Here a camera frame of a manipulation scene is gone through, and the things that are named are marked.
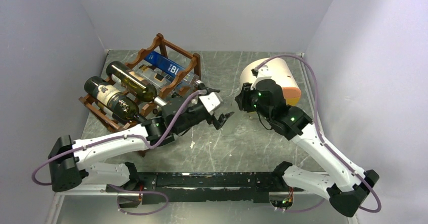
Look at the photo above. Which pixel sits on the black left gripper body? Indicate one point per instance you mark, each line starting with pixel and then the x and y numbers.
pixel 196 116

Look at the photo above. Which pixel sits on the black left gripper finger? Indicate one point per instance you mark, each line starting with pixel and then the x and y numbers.
pixel 205 90
pixel 219 122

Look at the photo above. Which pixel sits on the green wine bottle silver neck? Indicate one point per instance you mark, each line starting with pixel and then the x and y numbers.
pixel 120 73

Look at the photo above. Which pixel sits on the dark wine bottle black neck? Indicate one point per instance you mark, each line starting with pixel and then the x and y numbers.
pixel 113 99

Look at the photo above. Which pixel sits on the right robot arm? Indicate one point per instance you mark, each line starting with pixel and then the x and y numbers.
pixel 346 185

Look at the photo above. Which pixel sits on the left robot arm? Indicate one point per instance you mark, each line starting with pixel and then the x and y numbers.
pixel 75 162

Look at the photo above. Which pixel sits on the clear bottle silver cap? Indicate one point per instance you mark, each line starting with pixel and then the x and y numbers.
pixel 189 80

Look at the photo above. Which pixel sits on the blue glass bottle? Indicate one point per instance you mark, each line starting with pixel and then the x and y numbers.
pixel 166 65

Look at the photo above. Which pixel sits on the brown wooden wine rack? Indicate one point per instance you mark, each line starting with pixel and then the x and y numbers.
pixel 191 63

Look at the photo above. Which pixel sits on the clear bottle black cap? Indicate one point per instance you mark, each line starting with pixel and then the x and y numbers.
pixel 148 76

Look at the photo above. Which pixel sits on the white cylindrical drawer box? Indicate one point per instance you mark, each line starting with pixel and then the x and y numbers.
pixel 277 78

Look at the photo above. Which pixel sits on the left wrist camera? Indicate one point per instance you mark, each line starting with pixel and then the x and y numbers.
pixel 211 102

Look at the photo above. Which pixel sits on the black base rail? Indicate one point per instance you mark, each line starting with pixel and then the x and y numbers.
pixel 258 187

